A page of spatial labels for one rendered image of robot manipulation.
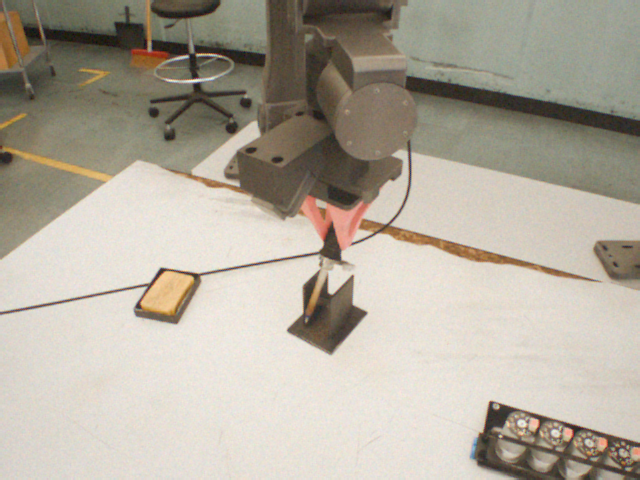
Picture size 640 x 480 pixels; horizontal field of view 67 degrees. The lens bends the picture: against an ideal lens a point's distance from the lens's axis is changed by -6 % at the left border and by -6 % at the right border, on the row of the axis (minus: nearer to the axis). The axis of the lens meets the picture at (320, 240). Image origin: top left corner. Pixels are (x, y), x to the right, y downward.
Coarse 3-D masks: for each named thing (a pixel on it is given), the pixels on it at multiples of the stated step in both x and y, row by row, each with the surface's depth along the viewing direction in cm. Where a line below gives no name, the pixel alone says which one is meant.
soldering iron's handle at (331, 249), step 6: (330, 228) 51; (330, 234) 51; (324, 240) 52; (330, 240) 51; (336, 240) 51; (324, 246) 52; (330, 246) 51; (336, 246) 51; (324, 252) 51; (330, 252) 51; (336, 252) 51; (330, 258) 51; (336, 258) 51
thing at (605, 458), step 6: (606, 450) 39; (606, 456) 39; (624, 456) 38; (606, 462) 38; (612, 462) 38; (594, 468) 40; (630, 468) 37; (594, 474) 40; (600, 474) 39; (606, 474) 39; (612, 474) 38; (618, 474) 38
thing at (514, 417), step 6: (510, 414) 41; (516, 414) 41; (528, 414) 41; (510, 420) 41; (516, 420) 41; (528, 420) 41; (510, 426) 40; (516, 426) 40; (516, 432) 40; (522, 432) 40; (528, 432) 40; (534, 432) 40
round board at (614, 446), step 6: (612, 444) 39; (618, 444) 39; (630, 444) 39; (612, 450) 38; (618, 450) 38; (630, 450) 38; (612, 456) 38; (618, 456) 38; (618, 462) 37; (630, 462) 37; (636, 462) 37
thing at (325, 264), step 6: (324, 258) 52; (324, 264) 52; (330, 264) 52; (324, 270) 52; (330, 270) 52; (318, 276) 52; (324, 276) 52; (318, 282) 52; (318, 288) 52; (312, 294) 53; (318, 294) 52; (312, 300) 53; (312, 306) 53; (306, 312) 53; (312, 312) 53
